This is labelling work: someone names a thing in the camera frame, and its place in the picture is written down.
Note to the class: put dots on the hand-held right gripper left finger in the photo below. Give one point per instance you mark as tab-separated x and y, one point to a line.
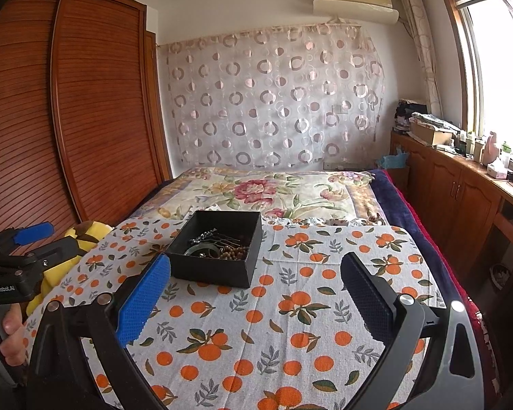
143	303

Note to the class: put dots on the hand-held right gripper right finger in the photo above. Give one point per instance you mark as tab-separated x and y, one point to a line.
367	299

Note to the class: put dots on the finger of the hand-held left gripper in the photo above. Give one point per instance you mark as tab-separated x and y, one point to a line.
34	230
55	250

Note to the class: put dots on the black cardboard box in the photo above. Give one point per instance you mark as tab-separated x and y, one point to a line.
213	271

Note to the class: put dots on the pale green jade bangle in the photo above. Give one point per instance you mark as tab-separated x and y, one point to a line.
201	251

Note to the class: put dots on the purple crystal hairpin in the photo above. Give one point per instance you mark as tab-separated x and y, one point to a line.
207	235

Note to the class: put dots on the person's left hand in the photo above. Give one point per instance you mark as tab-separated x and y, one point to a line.
13	333

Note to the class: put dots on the yellow and brown plush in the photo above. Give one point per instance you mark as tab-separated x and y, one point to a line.
85	232

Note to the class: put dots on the navy blue blanket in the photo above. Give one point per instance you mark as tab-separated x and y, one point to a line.
393	200

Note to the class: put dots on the orange fruit print cloth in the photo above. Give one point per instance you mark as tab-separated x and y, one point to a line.
248	329

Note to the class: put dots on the wooden slatted wardrobe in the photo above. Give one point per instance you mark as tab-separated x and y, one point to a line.
68	115

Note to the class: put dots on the wooden side cabinet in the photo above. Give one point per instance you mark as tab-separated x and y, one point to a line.
453	196

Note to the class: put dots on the bowl on floor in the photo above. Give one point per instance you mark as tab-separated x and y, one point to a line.
501	274

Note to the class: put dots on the blue plastic bag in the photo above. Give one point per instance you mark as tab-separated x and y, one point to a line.
393	161

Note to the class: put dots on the floral blanket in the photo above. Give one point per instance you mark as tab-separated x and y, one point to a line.
256	190

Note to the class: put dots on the tissue box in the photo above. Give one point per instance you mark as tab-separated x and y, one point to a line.
497	171

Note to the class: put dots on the cardboard box with clutter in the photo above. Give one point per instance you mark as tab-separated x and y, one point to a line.
406	113

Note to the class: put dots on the pink figurine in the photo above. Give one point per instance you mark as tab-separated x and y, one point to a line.
491	149

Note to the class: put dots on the sheer circle pattern curtain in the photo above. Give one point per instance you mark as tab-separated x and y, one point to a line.
273	102

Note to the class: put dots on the patterned window curtain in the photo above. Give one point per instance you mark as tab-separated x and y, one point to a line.
423	51

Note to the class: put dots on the wooden framed window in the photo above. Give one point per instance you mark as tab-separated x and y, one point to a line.
496	59

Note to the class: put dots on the white wall socket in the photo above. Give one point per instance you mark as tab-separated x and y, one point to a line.
340	109

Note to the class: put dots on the wall air conditioner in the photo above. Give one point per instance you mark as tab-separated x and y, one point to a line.
355	2

